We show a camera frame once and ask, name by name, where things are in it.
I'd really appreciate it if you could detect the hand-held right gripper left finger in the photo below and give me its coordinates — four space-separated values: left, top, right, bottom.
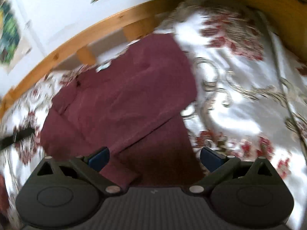
31 147 125 196

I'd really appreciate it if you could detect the floral white bedspread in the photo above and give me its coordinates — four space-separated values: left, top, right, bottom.
0 0 307 228

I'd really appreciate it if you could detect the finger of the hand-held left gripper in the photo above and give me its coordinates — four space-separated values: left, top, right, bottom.
0 128 35 150

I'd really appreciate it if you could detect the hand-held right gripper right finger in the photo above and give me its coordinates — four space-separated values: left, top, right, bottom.
189 147 277 196

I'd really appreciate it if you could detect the wooden bed frame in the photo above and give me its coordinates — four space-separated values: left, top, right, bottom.
0 0 307 122

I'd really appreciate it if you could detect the maroon shirt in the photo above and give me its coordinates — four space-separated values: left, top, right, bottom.
40 33 204 192

